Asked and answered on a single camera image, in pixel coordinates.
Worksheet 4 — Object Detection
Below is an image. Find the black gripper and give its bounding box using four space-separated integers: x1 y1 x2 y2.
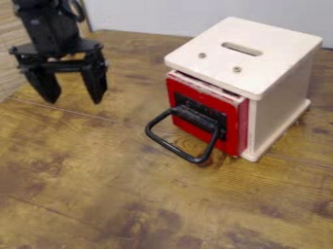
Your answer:
9 3 108 104

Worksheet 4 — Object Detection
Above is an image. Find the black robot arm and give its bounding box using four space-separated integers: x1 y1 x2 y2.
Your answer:
9 0 108 104

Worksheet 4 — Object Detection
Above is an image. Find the red drawer front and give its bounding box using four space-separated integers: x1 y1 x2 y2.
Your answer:
165 70 249 157

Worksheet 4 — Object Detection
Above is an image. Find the white wooden drawer box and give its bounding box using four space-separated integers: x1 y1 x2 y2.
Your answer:
164 17 322 161

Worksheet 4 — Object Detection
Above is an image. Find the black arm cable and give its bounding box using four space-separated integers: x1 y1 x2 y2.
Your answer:
64 0 86 23

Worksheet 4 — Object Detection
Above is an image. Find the black metal drawer handle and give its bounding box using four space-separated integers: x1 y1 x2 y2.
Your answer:
144 104 225 163

